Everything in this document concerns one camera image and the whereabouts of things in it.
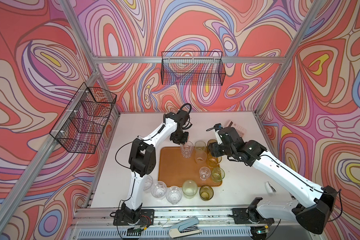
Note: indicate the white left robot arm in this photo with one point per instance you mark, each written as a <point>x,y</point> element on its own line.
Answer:
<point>142,159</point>

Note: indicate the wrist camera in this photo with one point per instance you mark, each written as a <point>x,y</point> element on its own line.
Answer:
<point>184,117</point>
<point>226,135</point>

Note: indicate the pale green textured glass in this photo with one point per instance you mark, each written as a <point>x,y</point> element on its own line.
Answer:
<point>200,145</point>

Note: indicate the clear faceted glass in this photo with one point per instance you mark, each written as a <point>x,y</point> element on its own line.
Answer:
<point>187,149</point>

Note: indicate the black wire basket wall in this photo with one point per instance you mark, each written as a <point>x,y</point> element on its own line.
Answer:
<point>87,113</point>
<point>192,68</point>

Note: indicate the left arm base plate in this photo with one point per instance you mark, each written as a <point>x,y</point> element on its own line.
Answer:
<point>140,219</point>

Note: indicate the pale green glass front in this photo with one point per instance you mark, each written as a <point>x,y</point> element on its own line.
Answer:
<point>189,188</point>

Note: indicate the orange brown plastic tray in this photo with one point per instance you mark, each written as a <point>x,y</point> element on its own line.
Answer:
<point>174,169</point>

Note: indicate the olive brown textured glass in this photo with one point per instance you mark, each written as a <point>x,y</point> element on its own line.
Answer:
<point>211,142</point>

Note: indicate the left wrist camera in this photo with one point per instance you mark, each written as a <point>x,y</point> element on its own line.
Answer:
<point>184,117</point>

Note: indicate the blue grey stapler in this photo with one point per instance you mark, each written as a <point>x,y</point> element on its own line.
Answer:
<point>185,228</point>

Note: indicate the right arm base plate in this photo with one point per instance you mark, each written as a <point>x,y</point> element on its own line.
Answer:
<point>244,216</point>

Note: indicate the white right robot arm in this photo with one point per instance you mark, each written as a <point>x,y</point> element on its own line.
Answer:
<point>312,204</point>

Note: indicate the bright green faceted glass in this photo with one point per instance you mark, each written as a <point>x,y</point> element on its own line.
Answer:
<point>217,175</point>

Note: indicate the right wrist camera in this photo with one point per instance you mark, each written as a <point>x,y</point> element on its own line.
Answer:
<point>226,135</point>

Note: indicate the black wire basket back wall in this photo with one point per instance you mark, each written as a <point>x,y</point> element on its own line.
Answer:
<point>192,68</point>

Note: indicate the clear glass front far left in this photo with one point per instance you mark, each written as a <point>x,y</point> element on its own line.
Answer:
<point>148,183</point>

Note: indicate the pink calculator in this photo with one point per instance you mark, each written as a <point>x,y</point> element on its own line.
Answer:
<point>240,129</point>

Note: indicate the small clear glass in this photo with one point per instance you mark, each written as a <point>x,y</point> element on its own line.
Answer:
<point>205,173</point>

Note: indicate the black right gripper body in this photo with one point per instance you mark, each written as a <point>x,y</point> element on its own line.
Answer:
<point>219,150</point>

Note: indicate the olive glass front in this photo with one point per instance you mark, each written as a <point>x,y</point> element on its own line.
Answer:
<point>206,192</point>

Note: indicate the black wire basket left wall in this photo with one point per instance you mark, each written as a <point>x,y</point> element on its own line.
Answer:
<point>87,113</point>

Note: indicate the pink textured glass front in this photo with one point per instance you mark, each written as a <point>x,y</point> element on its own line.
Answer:
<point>200,156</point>

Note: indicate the yellow faceted glass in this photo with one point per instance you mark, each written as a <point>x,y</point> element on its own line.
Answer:
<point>213,162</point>

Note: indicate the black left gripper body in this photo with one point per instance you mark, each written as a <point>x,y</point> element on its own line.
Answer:
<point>180,137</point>

